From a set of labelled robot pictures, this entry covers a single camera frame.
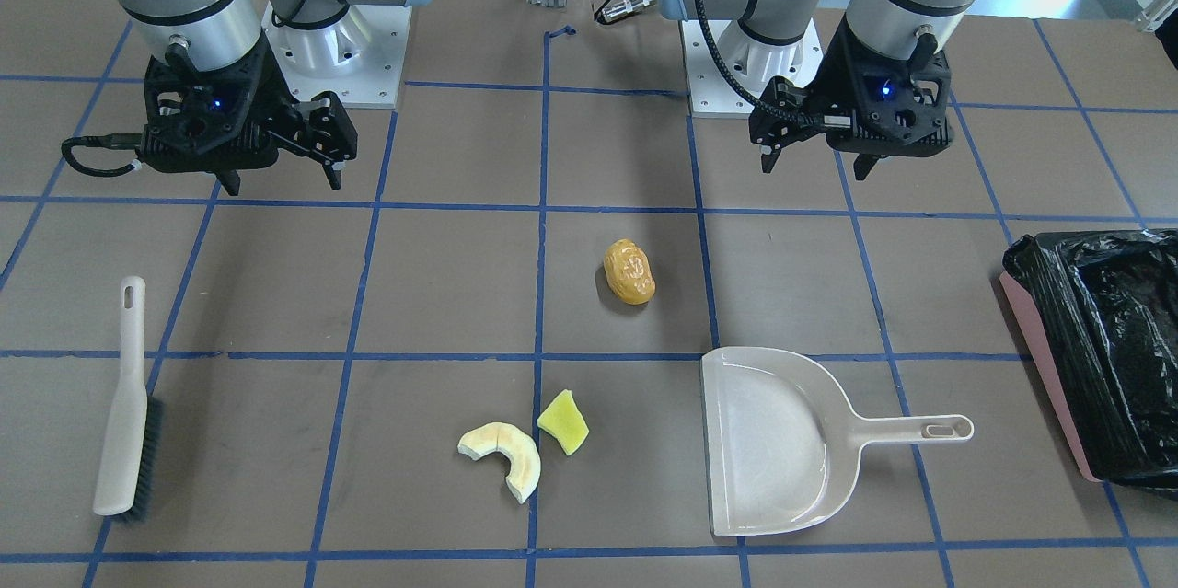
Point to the orange-brown potato-like lump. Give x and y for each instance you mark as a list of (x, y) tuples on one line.
[(628, 273)]

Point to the pink bin with black bag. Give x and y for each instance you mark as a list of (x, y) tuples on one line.
[(1097, 311)]

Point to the silver cable connector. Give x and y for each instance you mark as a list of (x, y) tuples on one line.
[(611, 12)]

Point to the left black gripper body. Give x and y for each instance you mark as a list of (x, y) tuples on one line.
[(836, 71)]

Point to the beige hand brush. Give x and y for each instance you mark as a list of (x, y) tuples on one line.
[(125, 479)]

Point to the curved pale melon slice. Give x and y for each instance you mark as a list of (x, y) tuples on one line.
[(518, 448)]

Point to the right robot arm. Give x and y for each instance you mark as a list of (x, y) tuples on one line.
[(220, 32)]

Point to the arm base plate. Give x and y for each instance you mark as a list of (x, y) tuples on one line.
[(359, 58), (718, 82)]

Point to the yellow-green sponge piece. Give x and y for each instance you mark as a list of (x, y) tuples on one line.
[(563, 420)]

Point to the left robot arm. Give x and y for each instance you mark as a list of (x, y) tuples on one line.
[(886, 26)]

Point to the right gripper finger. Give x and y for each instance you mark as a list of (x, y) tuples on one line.
[(230, 181), (333, 167)]

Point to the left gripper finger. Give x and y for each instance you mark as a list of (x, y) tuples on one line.
[(770, 154), (863, 165)]

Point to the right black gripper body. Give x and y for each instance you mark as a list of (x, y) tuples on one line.
[(274, 82)]

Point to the beige plastic dustpan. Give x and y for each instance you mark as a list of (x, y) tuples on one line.
[(783, 443)]

